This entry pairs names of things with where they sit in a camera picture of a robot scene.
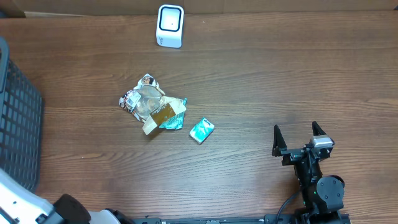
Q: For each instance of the clear cookie wrapper bag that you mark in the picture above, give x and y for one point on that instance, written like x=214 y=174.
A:
x=144 y=103

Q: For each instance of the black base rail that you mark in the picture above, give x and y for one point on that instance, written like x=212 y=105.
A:
x=267 y=219

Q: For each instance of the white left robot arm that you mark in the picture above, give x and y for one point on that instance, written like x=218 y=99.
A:
x=20 y=206

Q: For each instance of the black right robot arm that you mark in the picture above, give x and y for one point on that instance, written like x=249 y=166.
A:
x=322 y=195

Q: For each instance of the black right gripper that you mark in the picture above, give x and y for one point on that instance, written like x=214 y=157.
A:
x=291 y=155

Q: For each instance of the black mesh basket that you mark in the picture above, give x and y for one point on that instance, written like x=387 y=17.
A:
x=22 y=112

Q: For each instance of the teal snack packet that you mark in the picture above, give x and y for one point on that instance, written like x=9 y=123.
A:
x=175 y=122

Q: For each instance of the teal tissue pack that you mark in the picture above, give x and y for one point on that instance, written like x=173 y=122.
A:
x=201 y=130

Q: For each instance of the white barcode scanner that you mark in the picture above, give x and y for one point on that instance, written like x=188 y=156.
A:
x=169 y=27

